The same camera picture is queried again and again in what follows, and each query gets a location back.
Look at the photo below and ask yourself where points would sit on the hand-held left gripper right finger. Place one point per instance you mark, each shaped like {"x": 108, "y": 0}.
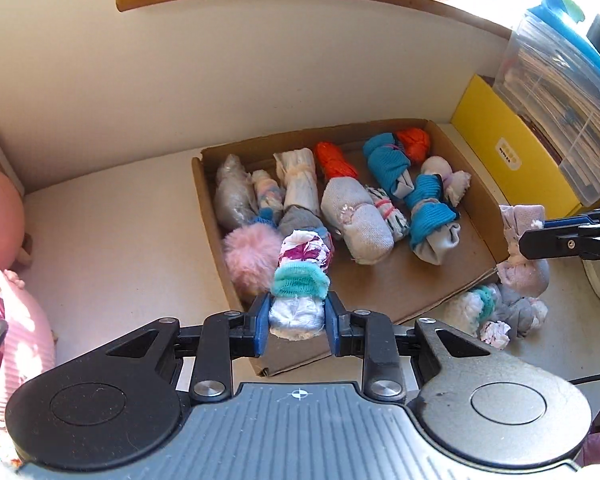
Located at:
{"x": 335, "y": 322}

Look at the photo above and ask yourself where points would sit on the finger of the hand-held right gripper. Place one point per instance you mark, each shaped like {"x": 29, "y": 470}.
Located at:
{"x": 550, "y": 244}
{"x": 570, "y": 220}

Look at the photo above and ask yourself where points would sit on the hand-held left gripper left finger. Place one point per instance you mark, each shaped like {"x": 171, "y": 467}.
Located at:
{"x": 262, "y": 322}

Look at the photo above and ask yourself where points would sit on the lavender cloth bundle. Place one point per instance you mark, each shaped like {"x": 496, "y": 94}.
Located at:
{"x": 525, "y": 275}

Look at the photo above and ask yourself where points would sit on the shallow cardboard box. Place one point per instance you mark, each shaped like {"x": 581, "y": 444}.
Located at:
{"x": 380, "y": 285}

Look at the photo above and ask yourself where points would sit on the purple patterned bundle teal band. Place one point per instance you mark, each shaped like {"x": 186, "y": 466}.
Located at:
{"x": 300, "y": 270}

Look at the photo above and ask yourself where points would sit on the pink fluffy pompom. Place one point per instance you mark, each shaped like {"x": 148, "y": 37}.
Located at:
{"x": 252, "y": 260}

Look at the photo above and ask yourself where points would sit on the light grey knit bundle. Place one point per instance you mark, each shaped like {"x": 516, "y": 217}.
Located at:
{"x": 355, "y": 220}

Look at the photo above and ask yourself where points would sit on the grey bundle blue band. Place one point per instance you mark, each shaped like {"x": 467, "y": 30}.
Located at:
{"x": 300, "y": 217}

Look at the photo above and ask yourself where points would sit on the blue knit bundle black trim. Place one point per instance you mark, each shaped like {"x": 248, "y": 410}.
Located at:
{"x": 430, "y": 220}

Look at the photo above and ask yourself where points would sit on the striped cloth bundle pink band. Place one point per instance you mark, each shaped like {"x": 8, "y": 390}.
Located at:
{"x": 391, "y": 212}

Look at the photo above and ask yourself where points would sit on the blue knit bundle braided band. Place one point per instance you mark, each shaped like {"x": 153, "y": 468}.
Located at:
{"x": 387, "y": 165}

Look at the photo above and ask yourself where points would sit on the orange mesh bundle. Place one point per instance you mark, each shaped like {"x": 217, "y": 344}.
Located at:
{"x": 332, "y": 160}
{"x": 415, "y": 142}

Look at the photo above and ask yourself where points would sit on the grey knotted sock bundle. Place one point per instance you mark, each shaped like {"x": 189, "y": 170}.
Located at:
{"x": 517, "y": 310}

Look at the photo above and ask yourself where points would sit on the white bubble bundle teal band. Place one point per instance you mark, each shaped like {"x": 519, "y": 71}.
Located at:
{"x": 472, "y": 307}

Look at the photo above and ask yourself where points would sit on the small purple patterned cloth wad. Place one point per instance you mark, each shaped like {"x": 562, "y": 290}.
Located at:
{"x": 496, "y": 334}

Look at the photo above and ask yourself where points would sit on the yellow cardboard box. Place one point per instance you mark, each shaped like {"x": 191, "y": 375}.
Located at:
{"x": 505, "y": 125}

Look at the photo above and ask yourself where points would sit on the clear plastic bin with papers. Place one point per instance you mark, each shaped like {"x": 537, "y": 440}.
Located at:
{"x": 565, "y": 100}

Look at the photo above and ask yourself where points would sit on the grey plastic wrapped bundle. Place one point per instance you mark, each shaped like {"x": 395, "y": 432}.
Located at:
{"x": 232, "y": 200}

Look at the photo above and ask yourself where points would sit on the small white pink blue bundle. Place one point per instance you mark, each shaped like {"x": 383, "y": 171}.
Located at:
{"x": 269, "y": 192}

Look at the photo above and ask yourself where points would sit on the white rolled cloth bundle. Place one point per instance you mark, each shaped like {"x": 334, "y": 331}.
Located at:
{"x": 297, "y": 180}

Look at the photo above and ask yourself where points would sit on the blue plastic lid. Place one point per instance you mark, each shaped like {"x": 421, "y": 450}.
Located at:
{"x": 555, "y": 20}

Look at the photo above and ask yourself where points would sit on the pink ribbed bag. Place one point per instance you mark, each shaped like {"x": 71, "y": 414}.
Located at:
{"x": 22, "y": 345}

